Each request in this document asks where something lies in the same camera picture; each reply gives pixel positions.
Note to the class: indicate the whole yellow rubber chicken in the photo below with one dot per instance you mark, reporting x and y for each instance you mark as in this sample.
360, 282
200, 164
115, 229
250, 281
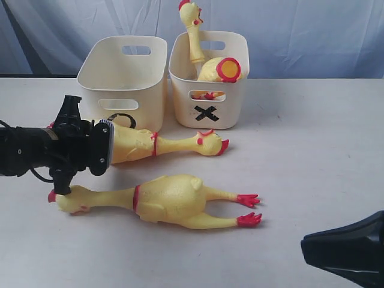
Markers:
131, 144
179, 199

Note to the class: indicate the whole yellow rubber chicken rear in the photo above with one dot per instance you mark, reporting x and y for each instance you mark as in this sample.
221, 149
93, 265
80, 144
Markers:
131, 144

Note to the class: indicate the whole yellow rubber chicken front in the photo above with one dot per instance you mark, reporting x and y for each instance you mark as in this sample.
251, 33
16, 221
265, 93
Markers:
179, 199

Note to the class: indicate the severed yellow chicken head neck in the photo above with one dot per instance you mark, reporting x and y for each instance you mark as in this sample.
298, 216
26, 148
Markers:
189, 13

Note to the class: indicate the cream bin marked X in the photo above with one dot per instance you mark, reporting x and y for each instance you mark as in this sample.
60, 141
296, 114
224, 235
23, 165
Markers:
215, 105

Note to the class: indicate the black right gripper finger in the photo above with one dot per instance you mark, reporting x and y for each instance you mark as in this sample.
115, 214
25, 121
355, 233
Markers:
354, 251

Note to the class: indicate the cream bin marked O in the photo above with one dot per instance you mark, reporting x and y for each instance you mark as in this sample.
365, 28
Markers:
124, 78

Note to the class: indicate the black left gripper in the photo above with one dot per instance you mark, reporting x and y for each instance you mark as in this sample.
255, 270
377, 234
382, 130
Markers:
70, 147

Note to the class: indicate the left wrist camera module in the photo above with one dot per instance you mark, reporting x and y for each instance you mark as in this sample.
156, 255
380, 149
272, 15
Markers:
100, 147

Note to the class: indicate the headless yellow chicken body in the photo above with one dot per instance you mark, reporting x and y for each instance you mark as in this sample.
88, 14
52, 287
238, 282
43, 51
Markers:
219, 69

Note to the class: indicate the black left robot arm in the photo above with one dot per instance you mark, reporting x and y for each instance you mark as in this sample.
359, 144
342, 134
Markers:
24, 149

